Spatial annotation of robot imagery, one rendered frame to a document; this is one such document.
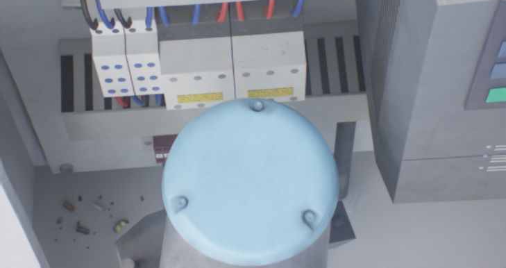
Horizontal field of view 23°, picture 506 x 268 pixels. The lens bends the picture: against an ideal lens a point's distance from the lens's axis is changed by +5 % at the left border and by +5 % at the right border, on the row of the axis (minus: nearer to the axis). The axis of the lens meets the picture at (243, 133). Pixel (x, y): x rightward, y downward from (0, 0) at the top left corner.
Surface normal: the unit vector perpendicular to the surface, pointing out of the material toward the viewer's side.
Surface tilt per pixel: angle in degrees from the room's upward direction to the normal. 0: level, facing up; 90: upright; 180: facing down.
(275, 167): 8
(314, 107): 90
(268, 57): 0
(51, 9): 90
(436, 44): 90
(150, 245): 14
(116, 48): 0
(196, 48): 0
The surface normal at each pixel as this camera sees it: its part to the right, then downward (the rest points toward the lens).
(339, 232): 0.61, -0.39
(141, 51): -0.03, -0.46
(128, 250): -0.03, -0.23
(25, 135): 0.07, 0.89
